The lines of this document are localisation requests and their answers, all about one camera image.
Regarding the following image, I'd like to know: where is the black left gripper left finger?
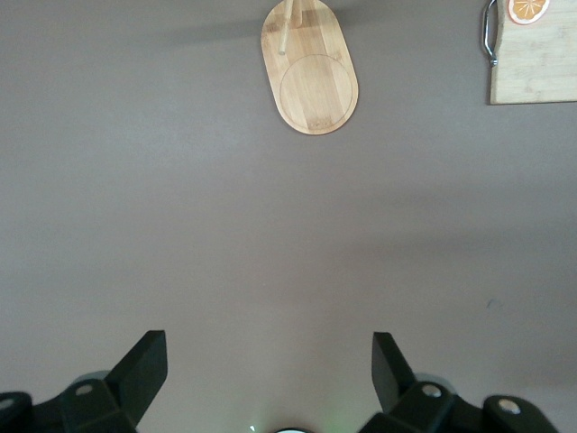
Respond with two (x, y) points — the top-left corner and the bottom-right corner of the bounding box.
(0, 330), (169, 433)

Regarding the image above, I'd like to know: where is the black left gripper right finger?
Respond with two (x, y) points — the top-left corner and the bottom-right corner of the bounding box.
(360, 332), (560, 433)

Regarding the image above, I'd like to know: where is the wooden mug rack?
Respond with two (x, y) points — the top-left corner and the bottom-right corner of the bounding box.
(260, 0), (360, 136)

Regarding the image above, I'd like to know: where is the brown table cover mat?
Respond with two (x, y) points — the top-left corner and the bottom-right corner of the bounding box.
(0, 0), (577, 433)

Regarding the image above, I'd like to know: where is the wooden cutting board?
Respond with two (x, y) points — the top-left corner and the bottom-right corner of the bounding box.
(481, 0), (577, 106)

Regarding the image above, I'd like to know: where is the orange slice toy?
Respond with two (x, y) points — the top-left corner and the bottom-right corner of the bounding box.
(508, 0), (552, 25)

